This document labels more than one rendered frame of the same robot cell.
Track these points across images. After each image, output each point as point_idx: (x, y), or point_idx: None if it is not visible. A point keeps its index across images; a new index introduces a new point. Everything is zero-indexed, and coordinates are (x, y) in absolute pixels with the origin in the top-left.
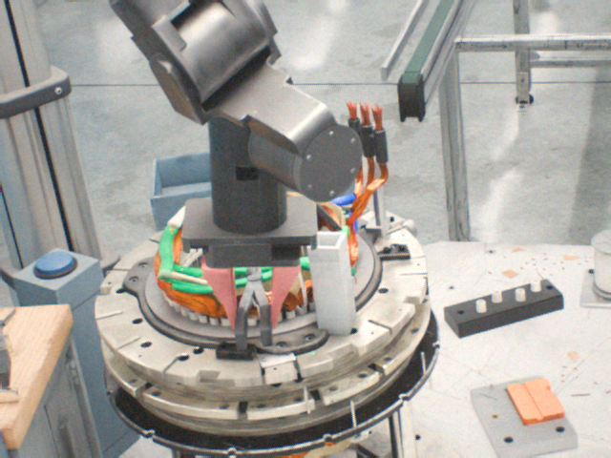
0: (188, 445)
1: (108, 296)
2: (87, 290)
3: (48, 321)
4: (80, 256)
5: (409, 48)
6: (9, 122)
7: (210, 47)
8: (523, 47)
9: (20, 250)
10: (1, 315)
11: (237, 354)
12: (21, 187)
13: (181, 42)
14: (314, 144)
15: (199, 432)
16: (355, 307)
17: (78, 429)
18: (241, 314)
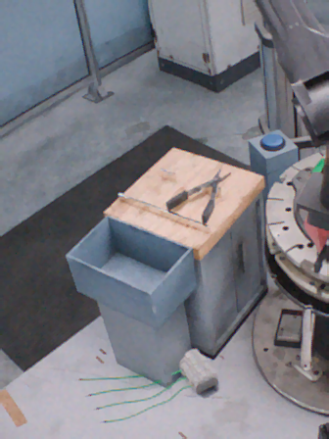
0: (289, 293)
1: (281, 184)
2: (286, 162)
3: (248, 183)
4: (289, 140)
5: None
6: (273, 50)
7: (327, 107)
8: None
9: (268, 116)
10: (226, 170)
11: (327, 258)
12: (273, 85)
13: (308, 99)
14: None
15: (298, 287)
16: None
17: (253, 244)
18: (324, 250)
